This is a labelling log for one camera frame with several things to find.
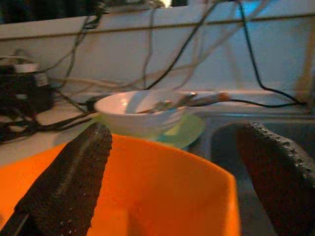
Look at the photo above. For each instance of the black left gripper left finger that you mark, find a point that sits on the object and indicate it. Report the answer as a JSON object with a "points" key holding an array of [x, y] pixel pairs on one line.
{"points": [[61, 186]]}

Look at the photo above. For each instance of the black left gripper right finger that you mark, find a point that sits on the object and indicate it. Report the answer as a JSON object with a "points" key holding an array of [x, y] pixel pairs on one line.
{"points": [[283, 184]]}

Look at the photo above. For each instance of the green plate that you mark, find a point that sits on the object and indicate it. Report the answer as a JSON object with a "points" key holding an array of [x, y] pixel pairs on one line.
{"points": [[189, 132]]}

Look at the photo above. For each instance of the white bowl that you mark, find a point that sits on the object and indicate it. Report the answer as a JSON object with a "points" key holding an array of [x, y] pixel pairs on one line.
{"points": [[133, 123]]}

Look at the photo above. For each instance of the orange bowl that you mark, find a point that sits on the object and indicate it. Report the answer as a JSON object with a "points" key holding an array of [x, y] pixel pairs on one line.
{"points": [[160, 184]]}

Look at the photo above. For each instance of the stainless steel sink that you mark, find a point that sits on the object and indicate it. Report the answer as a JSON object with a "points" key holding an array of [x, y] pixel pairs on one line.
{"points": [[221, 147]]}

